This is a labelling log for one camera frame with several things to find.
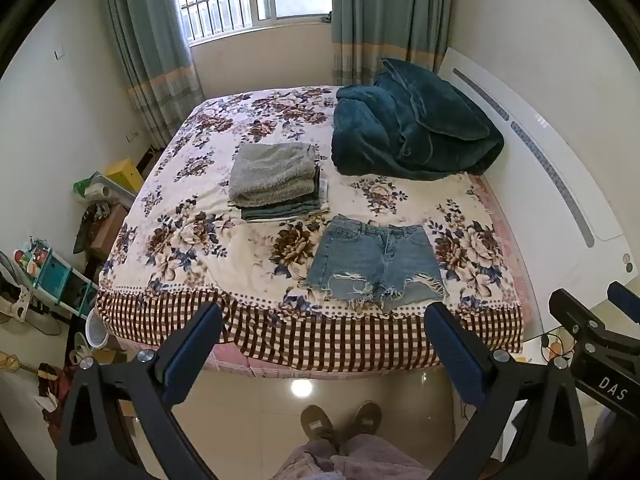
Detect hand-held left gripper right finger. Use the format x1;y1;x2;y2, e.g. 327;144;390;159
424;302;589;480

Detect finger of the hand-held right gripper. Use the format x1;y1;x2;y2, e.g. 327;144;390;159
548;288;619;345
607;281;640;314

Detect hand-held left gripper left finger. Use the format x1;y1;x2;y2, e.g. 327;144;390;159
56;302;224;480

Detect blue denim shorts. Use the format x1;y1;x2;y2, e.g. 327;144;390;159
299;214;450;312

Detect folded dark green pants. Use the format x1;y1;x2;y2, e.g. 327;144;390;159
241;199;322;222

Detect white trash bin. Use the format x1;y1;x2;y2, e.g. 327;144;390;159
85;313;109;350

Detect person's right slipper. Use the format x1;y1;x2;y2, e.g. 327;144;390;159
352;400;384;442

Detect person's slipper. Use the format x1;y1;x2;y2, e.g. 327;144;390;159
300;404;342;449
352;400;384;442

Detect white headboard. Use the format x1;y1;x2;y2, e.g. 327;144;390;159
435;47;639;283

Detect bed with floral cover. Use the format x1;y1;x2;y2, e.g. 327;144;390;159
95;85;524;372

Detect brown cardboard box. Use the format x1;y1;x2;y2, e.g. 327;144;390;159
89;204;129;257

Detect person's left slipper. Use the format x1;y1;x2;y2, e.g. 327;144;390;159
300;404;342;449

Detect person's pink pajama legs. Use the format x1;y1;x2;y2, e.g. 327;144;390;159
272;434;434;480

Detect turquoise white shelf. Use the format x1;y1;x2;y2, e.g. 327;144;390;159
14;236;99;319

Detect yellow box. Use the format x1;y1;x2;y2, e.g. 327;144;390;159
104;158;146;192

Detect green plastic bag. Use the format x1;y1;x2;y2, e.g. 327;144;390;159
73;171;119;204

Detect folded grey fleece garment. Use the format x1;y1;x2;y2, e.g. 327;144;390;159
228;142;320;209

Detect teal plush blanket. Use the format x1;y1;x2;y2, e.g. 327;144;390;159
331;58;505;182

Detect teal curtain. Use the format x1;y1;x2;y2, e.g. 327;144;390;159
330;0;455;87
97;0;206;150

